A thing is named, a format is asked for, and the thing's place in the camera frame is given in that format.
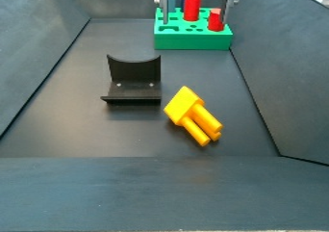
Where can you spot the light blue square block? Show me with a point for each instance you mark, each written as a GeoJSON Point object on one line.
{"type": "Point", "coordinates": [171, 6]}

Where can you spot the yellow three prong object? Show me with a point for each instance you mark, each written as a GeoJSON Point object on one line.
{"type": "Point", "coordinates": [188, 114]}

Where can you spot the tall red cylinder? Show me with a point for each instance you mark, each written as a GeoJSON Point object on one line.
{"type": "Point", "coordinates": [191, 9]}

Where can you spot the red hexagonal prism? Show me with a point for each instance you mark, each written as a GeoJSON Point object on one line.
{"type": "Point", "coordinates": [215, 24]}

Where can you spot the dark blue cylinder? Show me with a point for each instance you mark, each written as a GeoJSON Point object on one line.
{"type": "Point", "coordinates": [181, 6]}

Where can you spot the green shape sorter board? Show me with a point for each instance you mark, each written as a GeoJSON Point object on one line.
{"type": "Point", "coordinates": [188, 35]}

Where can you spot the black curved fixture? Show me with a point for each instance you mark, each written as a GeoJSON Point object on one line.
{"type": "Point", "coordinates": [135, 81]}

